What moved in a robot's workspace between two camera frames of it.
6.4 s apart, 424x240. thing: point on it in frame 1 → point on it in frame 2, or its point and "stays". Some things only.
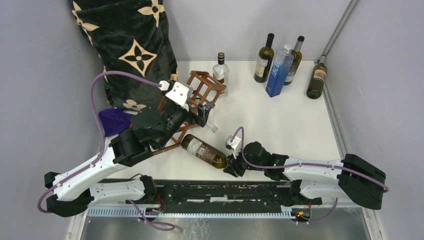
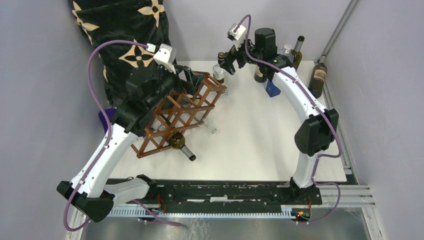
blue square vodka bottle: [280, 71] stays
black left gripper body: [174, 119] → [166, 82]
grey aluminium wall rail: [333, 38] stays
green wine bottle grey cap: [297, 53] stays
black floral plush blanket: [133, 37] stays
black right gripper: [233, 167] → [234, 53]
